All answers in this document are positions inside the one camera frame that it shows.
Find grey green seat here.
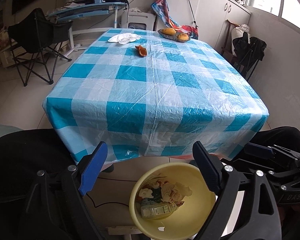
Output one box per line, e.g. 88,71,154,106
0,124,23,143

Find green fruit peel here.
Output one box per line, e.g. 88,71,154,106
150,181,163,200

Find black folding chair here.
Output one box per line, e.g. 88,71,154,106
7,8,73,87

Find wooden chair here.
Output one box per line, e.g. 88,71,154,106
221,20,238,63

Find orange brown peel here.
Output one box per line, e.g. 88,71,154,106
135,44,148,57

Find black cable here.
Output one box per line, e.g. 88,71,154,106
86,194,130,208

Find white small appliance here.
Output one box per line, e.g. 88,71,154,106
121,11,157,29

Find dark fruit basket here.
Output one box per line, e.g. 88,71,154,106
157,29,191,42

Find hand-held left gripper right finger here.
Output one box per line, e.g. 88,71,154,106
192,141,283,240

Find white plastic bag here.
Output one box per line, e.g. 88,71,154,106
175,182,193,198

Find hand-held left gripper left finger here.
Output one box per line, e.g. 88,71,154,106
22,141,108,240

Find clear plastic bottle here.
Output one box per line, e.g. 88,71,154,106
140,203,173,221

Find red white snack wrapper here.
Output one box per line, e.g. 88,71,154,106
160,181,188,203

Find white plastic sack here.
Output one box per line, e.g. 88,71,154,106
231,24,250,43

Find blue glass desk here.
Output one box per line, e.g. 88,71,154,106
45,2,127,55

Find white cloth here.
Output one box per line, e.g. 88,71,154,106
107,33,142,45

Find yellow plastic bucket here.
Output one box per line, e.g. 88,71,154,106
129,162,223,239

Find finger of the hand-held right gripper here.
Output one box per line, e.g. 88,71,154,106
247,142,300,160
267,167,300,192

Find colourful printed bag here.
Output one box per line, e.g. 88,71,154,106
151,0,199,40

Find white cabinet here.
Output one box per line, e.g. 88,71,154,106
161,0,252,53

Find person's black trousers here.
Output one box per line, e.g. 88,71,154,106
0,126,300,240

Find blue checked tablecloth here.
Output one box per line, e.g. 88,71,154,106
41,27,269,165

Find white drawer unit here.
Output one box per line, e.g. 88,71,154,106
0,44,18,68

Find papers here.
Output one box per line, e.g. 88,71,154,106
60,1,87,8

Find chair with black jacket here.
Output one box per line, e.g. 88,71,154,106
231,31,267,80

